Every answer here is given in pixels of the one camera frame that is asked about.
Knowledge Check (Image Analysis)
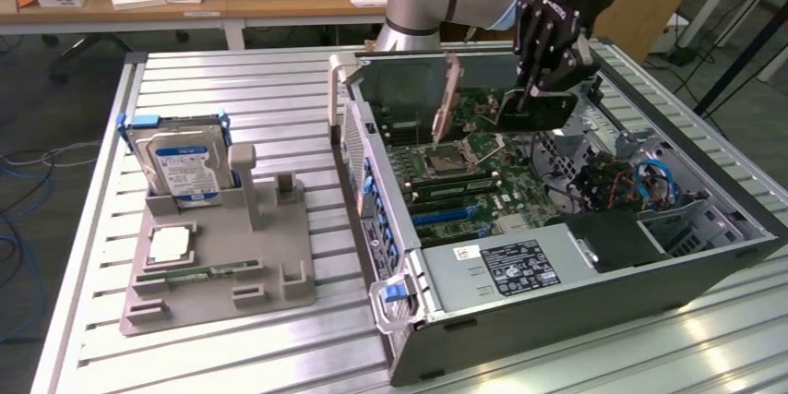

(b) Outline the blue case latch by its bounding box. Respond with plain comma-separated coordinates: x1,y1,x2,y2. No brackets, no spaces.
380,281,411,305

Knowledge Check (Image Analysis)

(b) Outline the black stand pole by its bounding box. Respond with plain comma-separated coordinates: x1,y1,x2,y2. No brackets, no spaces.
693,0,788,114

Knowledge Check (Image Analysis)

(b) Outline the black office chair base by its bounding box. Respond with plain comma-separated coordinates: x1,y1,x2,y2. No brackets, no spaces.
48,36,135,86

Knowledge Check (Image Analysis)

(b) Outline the CPU socket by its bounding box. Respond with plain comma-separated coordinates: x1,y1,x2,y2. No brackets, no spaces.
417,143,471,177

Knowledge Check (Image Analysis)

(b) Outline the red and black wire bundle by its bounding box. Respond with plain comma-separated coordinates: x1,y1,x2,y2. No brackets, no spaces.
577,161,639,210

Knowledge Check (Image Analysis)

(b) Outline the green RAM stick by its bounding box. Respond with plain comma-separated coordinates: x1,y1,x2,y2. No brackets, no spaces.
136,259,260,285

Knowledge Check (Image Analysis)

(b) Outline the installed black RAM stick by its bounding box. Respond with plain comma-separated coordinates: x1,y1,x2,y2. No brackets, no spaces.
416,178,499,202

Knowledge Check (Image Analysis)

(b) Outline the blue floor cable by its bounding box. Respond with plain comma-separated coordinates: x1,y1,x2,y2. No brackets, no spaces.
0,153,52,344

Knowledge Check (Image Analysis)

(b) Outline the silver CPU chip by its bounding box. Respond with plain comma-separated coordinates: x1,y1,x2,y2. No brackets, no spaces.
147,227,191,262

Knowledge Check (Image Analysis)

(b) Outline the black plastic air shroud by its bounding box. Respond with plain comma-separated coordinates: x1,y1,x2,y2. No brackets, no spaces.
564,206,672,274

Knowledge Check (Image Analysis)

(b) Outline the grey floor cable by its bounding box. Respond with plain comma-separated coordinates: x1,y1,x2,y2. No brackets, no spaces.
0,143,100,170

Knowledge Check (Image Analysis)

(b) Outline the open grey PC case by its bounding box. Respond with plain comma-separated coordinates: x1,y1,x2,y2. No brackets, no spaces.
328,38,788,388

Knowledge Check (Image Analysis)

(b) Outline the green motherboard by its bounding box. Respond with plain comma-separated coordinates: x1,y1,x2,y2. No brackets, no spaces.
377,102,555,250

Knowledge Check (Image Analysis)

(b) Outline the wooden desk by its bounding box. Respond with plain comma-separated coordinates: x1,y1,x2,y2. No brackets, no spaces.
0,0,561,52

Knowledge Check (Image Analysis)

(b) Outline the white table frame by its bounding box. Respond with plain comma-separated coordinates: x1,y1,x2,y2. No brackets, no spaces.
676,0,788,84

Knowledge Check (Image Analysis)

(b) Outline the hard disk in blue caddy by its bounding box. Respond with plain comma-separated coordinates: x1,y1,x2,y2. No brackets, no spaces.
113,112,233,209

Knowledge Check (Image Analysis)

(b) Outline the perforated metal disk bay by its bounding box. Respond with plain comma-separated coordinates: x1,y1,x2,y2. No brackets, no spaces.
528,75,624,183

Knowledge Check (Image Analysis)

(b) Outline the metal socket cover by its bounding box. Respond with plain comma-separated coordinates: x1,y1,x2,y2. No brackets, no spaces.
460,129,509,165

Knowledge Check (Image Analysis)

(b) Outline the blue data wire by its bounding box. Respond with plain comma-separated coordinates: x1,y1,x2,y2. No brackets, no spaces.
635,158,683,210

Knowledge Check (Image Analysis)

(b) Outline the blue expansion slot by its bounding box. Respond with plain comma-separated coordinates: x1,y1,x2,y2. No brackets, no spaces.
411,207,475,228

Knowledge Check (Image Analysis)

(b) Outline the grey power supply unit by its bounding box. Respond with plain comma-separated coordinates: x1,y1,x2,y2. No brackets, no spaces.
420,222,600,313

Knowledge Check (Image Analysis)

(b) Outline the graphics card with metal bracket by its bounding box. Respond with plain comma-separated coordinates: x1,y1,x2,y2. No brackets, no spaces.
429,49,585,145

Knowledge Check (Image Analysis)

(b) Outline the grey parts rack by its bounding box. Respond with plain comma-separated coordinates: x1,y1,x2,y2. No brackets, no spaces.
117,142,316,339

